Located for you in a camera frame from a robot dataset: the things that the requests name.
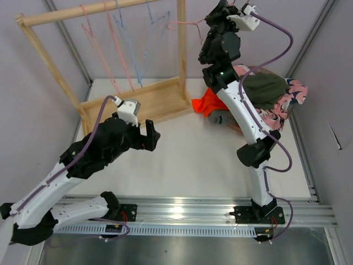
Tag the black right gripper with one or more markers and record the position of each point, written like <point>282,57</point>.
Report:
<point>220,13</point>

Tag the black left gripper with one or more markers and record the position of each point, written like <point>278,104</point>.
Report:
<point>146,142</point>

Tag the blue wire hanger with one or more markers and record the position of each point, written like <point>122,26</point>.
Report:
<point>157,28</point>
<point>128,42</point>

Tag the grey shorts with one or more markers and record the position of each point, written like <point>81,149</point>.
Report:
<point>222,117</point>

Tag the dark olive shorts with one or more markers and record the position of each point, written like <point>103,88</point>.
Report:
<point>265,89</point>

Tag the pink patterned shorts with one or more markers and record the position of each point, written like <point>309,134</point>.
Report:
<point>296,95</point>

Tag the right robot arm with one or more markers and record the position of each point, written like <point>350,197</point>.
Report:
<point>220,49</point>

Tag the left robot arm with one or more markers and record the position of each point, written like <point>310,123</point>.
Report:
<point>33,219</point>

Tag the wooden clothes rack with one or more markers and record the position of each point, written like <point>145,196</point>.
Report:
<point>160,101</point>

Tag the pink translucent plastic basin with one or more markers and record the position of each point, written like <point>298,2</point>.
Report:
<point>256,69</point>

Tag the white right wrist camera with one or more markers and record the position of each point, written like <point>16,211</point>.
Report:
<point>245,21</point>

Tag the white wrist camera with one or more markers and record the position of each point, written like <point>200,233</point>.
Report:
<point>127,110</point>
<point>245,21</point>

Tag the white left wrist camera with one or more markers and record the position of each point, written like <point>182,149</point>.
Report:
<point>127,110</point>

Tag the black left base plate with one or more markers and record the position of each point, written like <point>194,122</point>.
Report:
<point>127,213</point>

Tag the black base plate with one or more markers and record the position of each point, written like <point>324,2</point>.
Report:
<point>127,213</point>
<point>250,215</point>

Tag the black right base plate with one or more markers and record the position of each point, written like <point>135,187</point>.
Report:
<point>250,215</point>

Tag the white slotted cable duct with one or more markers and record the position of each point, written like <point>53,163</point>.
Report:
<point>158,230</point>

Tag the aluminium mounting rail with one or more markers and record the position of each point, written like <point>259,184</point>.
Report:
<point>215,211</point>

